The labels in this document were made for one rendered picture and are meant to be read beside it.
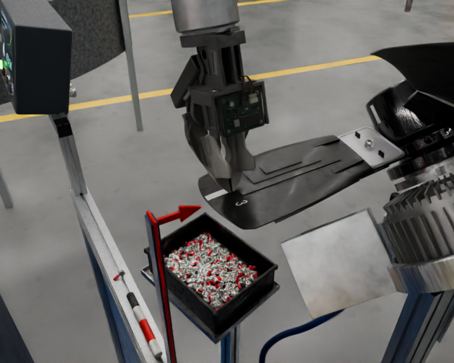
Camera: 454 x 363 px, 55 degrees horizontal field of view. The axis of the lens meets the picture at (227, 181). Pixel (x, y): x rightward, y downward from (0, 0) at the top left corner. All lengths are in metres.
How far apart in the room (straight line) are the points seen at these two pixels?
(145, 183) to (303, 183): 1.98
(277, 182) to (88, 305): 1.49
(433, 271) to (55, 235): 1.94
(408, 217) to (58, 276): 1.71
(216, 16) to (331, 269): 0.42
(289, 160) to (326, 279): 0.20
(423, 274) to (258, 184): 0.25
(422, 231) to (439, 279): 0.07
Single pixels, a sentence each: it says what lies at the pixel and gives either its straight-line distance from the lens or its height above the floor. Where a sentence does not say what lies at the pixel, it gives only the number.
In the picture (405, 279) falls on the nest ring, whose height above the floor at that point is 1.04.
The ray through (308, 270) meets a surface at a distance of 0.73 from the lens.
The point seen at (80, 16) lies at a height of 0.84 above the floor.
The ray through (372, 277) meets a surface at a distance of 0.72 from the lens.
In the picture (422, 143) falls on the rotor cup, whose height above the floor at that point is 1.18.
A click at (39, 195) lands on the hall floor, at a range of 2.62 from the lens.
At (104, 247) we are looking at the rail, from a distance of 0.96.
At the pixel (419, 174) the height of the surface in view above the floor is 1.14.
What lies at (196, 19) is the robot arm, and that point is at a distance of 0.51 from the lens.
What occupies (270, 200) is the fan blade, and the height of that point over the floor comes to 1.16.
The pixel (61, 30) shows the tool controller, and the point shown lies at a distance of 0.99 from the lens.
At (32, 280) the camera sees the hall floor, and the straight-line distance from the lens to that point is 2.16.
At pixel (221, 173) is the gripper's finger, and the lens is 0.56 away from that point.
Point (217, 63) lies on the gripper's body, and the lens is 0.50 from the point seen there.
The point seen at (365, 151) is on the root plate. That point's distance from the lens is 0.68.
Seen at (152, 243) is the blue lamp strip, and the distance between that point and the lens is 0.53.
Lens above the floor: 1.53
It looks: 38 degrees down
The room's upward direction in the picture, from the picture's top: straight up
